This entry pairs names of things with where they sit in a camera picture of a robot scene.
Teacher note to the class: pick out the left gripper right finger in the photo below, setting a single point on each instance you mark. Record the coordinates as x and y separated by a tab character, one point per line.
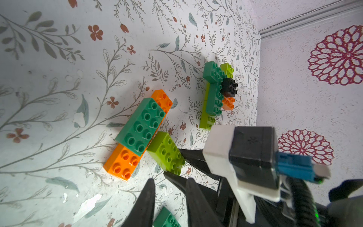
202	216

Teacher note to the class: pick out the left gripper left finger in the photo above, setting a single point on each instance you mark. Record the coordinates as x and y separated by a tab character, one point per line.
142	213

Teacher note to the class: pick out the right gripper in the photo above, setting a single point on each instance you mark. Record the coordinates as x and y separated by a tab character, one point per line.
225	204

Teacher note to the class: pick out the lime lego brick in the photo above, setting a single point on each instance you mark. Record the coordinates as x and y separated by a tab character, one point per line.
227	69
207	121
166	154

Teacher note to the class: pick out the orange lego brick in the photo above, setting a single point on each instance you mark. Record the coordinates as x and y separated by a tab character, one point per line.
228	103
162	100
122	163

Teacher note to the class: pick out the dark green lego brick top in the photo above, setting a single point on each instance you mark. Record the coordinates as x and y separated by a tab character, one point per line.
214	99

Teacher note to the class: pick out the dark green lego brick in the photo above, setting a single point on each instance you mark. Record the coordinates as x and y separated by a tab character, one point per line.
166	219
140	128
213	73
214	99

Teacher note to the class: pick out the black small lego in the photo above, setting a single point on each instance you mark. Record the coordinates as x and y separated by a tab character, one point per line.
229	87

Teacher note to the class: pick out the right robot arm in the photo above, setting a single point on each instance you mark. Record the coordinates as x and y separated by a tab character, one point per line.
342	211

